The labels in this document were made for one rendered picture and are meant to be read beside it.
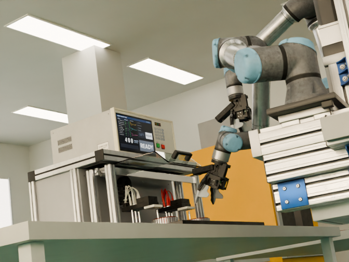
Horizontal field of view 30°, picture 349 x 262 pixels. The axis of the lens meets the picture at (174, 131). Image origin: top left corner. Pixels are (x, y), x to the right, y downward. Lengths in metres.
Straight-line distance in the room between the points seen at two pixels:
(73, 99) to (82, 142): 4.43
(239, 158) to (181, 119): 2.84
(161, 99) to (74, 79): 2.38
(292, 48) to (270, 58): 0.08
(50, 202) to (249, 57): 1.16
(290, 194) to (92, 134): 1.07
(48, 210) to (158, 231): 0.76
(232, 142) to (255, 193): 3.75
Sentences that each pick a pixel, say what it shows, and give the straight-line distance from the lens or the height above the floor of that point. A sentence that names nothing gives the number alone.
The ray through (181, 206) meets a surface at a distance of 2.89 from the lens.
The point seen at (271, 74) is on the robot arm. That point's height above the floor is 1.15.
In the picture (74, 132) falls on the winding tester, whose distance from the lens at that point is 2.94.
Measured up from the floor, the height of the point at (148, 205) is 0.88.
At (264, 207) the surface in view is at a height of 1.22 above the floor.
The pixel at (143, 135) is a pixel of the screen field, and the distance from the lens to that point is 2.91.
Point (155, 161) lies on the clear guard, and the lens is 2.73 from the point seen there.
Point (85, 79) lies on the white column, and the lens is 7.24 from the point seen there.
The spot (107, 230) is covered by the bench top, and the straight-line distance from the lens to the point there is 1.99.
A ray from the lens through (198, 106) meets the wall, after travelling 9.10.
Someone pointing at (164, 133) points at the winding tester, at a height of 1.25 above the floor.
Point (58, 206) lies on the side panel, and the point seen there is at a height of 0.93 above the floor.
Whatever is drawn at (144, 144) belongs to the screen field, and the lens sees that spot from 2.90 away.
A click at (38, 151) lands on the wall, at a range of 11.09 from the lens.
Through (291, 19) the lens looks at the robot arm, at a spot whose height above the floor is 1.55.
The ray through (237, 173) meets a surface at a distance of 6.52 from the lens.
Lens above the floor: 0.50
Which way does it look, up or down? 14 degrees up
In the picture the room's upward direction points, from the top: 8 degrees counter-clockwise
